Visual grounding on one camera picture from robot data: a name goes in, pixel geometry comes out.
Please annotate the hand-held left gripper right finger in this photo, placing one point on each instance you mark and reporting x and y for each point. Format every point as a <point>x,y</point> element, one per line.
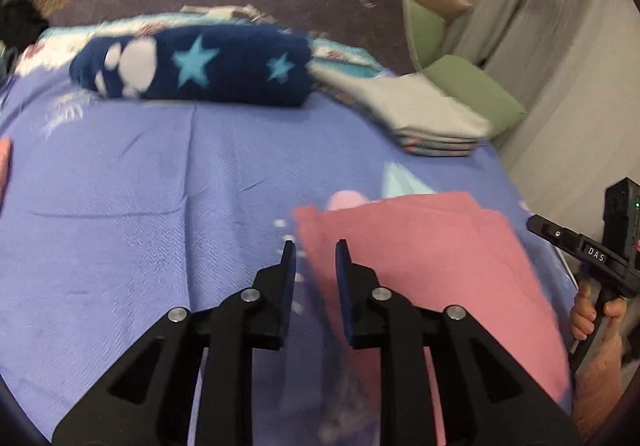
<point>344,291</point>

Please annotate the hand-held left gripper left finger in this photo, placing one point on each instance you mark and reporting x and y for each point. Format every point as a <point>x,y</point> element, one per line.
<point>287,291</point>

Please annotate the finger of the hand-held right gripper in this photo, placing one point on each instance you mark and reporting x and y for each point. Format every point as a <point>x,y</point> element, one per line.
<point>552,233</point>

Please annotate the pink cloth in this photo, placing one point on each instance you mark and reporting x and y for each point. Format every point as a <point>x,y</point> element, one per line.
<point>450,266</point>

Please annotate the person's right forearm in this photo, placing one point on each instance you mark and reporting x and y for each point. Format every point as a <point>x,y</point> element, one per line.
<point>600,386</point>

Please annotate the person's right hand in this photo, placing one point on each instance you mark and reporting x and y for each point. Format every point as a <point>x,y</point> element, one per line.
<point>585,323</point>

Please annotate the grey curtain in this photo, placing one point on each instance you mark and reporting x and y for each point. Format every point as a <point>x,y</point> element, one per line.
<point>585,75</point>

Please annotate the lavender printed bedsheet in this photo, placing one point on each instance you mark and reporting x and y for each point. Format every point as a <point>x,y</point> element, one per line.
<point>150,206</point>

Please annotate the white folded cloth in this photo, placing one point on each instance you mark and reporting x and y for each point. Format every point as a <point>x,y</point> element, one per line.
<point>420,110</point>

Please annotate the navy star-print rolled blanket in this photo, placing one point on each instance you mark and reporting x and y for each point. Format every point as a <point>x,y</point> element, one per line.
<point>240,75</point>

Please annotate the small green pillow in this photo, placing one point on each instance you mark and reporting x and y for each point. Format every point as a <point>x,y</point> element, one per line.
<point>425,33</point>

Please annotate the coral folded cloth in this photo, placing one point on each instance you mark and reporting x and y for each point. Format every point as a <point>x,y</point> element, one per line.
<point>4,170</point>

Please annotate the black clothing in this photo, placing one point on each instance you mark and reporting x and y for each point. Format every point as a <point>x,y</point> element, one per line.
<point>20,23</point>

